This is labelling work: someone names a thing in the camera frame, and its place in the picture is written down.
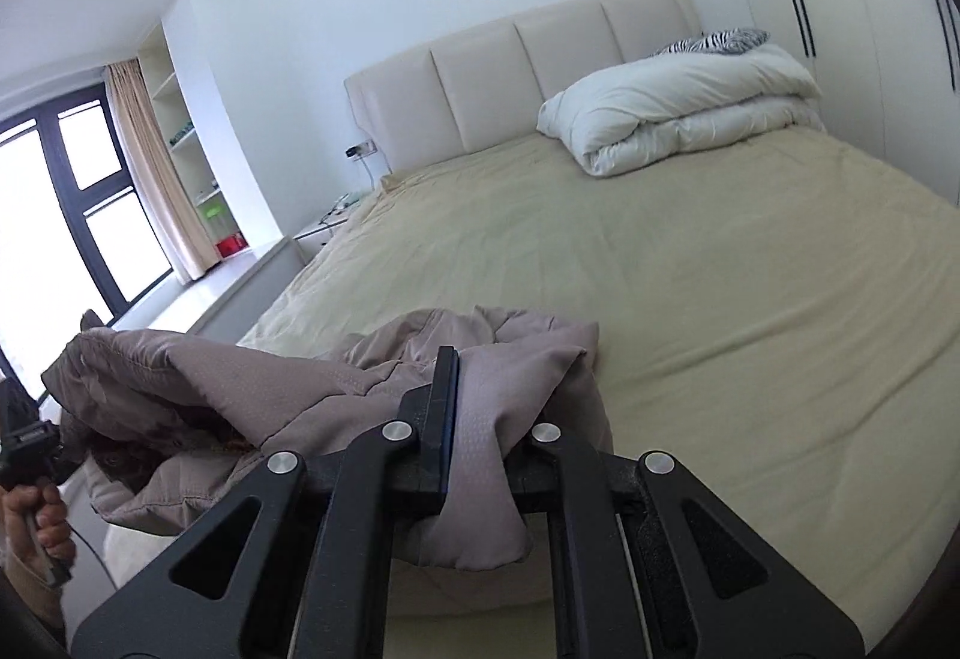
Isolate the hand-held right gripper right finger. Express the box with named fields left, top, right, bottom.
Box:
left=508, top=423, right=865, bottom=659

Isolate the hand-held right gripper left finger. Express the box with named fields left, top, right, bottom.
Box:
left=70, top=346, right=461, bottom=659

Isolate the mauve hooded puffer jacket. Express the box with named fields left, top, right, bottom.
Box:
left=40, top=305, right=614, bottom=571

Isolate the person's left forearm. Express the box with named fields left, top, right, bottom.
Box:
left=0, top=550, right=67, bottom=645

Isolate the person's left hand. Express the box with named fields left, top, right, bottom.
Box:
left=0, top=481, right=78, bottom=589

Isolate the black framed window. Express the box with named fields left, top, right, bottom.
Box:
left=0, top=96, right=178, bottom=397

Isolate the white window sill bench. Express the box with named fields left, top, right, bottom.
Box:
left=112, top=236, right=306, bottom=349

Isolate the beige curtain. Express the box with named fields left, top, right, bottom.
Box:
left=103, top=59, right=220, bottom=286

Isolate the white built-in shelf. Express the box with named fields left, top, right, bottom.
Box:
left=138, top=21, right=250, bottom=264

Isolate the bed with beige sheet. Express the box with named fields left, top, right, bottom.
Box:
left=105, top=125, right=960, bottom=641

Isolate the white nightstand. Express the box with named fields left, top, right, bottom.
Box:
left=292, top=192, right=368, bottom=267

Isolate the cream padded headboard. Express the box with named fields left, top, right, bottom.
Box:
left=343, top=0, right=703, bottom=174

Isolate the white folded duvet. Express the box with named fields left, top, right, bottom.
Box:
left=535, top=41, right=827, bottom=180

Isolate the zebra print pillow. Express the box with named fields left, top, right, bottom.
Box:
left=648, top=28, right=772, bottom=59

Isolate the white wardrobe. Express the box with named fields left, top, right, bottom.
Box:
left=694, top=0, right=960, bottom=210

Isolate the black charging cable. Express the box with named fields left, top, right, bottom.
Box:
left=319, top=155, right=377, bottom=231

